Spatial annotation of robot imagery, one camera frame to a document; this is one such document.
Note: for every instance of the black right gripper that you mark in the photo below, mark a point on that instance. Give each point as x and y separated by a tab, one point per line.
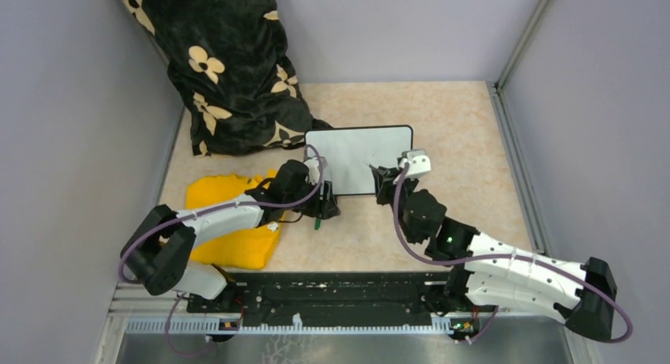
385	182

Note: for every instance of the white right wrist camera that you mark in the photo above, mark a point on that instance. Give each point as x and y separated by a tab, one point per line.
415	163

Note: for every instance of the yellow folded cloth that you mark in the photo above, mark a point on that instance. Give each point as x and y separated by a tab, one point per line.
246	249

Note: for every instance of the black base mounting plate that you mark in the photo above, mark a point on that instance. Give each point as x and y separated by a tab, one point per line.
339	299

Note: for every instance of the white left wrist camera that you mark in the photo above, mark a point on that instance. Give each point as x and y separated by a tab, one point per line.
316	165

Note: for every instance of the white whiteboard black frame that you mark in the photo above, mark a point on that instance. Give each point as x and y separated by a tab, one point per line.
352	152

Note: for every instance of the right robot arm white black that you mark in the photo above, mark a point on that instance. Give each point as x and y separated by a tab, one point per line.
487	272

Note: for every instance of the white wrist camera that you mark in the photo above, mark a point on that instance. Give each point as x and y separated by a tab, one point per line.
415	163
316	165

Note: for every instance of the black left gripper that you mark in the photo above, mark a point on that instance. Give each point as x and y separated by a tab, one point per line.
325	207

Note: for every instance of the aluminium frame rail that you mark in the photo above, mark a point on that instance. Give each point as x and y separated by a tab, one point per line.
541	111

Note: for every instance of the black floral blanket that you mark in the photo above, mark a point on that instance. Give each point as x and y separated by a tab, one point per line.
228	60

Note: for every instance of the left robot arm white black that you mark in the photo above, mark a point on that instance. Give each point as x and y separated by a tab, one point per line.
157	255

